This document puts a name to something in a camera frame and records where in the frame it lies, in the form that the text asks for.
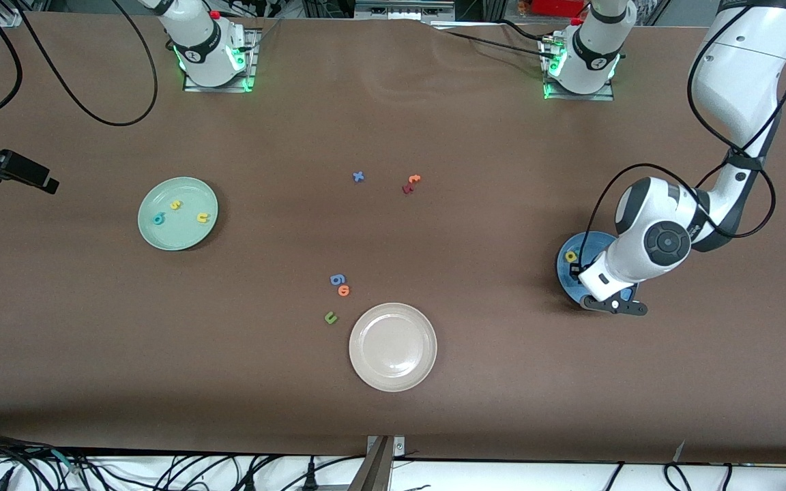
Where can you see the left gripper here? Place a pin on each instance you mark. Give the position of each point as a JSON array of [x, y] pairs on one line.
[[574, 273]]

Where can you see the teal letter b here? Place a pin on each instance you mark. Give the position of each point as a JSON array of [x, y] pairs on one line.
[[163, 214]]

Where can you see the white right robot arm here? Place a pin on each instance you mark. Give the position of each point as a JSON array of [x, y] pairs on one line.
[[202, 48]]

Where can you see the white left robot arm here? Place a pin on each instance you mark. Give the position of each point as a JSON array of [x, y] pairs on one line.
[[666, 242]]

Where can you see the blue plate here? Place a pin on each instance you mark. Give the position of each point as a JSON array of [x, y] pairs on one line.
[[565, 276]]

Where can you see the green plate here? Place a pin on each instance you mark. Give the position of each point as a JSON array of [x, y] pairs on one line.
[[181, 235]]

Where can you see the brown table cover sheet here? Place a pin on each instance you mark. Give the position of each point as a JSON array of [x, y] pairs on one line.
[[93, 327]]

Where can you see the off-white plate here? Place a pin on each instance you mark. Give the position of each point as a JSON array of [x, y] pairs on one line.
[[393, 348]]

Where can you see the blue letter g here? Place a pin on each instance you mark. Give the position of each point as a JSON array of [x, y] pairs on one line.
[[333, 279]]

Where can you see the green letter u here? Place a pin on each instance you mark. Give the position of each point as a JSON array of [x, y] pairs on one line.
[[327, 318]]

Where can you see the red box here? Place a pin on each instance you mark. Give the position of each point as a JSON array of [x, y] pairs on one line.
[[557, 7]]

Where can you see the metal bracket post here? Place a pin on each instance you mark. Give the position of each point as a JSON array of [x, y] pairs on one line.
[[374, 467]]

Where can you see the aluminium frame beam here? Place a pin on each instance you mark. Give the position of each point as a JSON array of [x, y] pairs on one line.
[[400, 8]]

